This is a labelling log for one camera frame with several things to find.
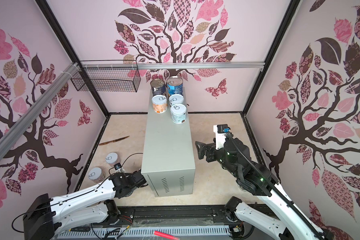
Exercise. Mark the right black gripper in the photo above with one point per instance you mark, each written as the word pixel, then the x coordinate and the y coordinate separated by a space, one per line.
pixel 211 148

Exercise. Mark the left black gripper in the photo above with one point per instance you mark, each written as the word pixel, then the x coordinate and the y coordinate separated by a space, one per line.
pixel 135 173

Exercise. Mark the white can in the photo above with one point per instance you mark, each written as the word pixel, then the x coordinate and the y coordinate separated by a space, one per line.
pixel 178 113

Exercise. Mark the patterned can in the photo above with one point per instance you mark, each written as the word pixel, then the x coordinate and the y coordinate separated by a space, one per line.
pixel 176 99

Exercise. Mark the orange label can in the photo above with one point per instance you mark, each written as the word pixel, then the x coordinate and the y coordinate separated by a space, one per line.
pixel 160 104

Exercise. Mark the blue label tin can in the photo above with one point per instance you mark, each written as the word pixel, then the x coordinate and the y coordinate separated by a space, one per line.
pixel 175 85

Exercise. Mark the dark label tin can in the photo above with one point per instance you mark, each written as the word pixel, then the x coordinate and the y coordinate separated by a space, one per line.
pixel 158 87

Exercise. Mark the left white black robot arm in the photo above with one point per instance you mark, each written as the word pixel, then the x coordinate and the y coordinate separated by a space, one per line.
pixel 48 217

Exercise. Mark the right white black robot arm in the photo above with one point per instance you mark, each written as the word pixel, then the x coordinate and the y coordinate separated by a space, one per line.
pixel 289 224

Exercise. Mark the grey metal cabinet counter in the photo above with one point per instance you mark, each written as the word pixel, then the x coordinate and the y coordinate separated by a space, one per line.
pixel 168 159

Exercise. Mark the pink label tin can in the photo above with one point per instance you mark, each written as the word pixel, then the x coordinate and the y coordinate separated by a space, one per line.
pixel 112 158

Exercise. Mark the pink cartoon label can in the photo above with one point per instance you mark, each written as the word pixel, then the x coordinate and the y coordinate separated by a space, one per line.
pixel 96 175

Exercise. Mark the copper table knife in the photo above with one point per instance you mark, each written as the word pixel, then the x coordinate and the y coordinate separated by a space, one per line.
pixel 113 141

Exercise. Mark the pink marker pen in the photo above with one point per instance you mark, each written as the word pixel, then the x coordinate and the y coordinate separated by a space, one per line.
pixel 166 236

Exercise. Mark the horizontal aluminium bar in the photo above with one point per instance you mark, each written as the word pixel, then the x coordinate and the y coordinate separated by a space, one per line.
pixel 160 66

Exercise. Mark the diagonal aluminium bar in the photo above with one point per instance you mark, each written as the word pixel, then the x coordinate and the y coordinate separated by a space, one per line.
pixel 18 129

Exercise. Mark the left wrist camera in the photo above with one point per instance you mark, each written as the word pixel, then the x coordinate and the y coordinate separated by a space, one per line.
pixel 119 168

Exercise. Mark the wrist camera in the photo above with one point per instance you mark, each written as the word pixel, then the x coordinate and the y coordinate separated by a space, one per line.
pixel 220 132
pixel 119 168

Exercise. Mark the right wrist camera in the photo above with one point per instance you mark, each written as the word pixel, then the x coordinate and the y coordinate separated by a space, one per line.
pixel 220 132

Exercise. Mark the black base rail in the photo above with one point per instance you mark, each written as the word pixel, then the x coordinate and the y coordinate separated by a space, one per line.
pixel 168 214

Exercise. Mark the black wire basket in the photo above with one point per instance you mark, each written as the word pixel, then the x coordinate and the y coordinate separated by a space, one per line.
pixel 108 77

